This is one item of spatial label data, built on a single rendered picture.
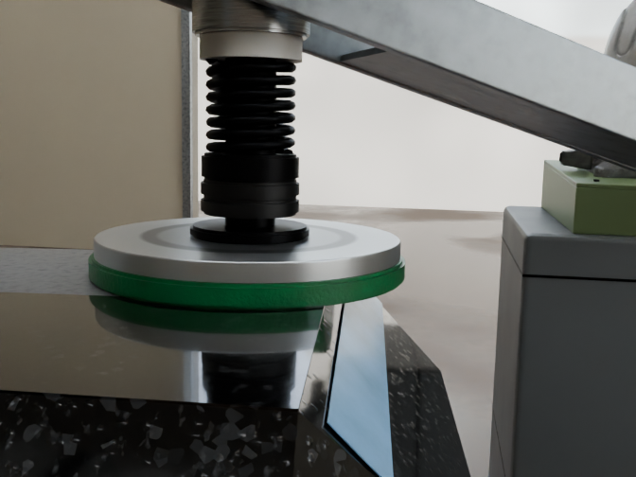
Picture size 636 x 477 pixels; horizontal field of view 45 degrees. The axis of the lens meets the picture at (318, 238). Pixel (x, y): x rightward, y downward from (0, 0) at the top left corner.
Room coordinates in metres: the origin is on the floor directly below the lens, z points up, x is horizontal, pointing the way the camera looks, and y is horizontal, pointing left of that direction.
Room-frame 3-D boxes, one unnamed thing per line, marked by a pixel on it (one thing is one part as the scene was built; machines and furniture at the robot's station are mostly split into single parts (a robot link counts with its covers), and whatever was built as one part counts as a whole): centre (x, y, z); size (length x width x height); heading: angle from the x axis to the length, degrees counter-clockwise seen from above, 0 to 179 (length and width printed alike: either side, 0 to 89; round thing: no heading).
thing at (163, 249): (0.54, 0.05, 0.86); 0.21 x 0.21 x 0.01
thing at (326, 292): (0.54, 0.05, 0.86); 0.22 x 0.22 x 0.04
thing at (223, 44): (0.54, 0.05, 1.01); 0.07 x 0.07 x 0.04
